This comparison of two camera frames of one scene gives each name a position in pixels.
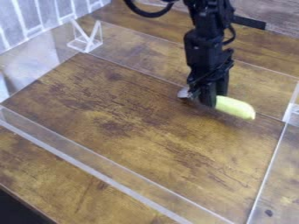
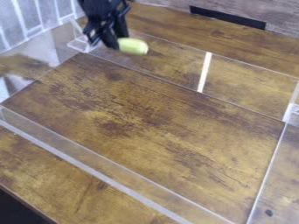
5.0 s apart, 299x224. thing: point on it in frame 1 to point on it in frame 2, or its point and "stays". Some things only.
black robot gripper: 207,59 to 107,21
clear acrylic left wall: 25,62 stays
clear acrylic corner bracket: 84,42 stays
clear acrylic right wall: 275,206 stays
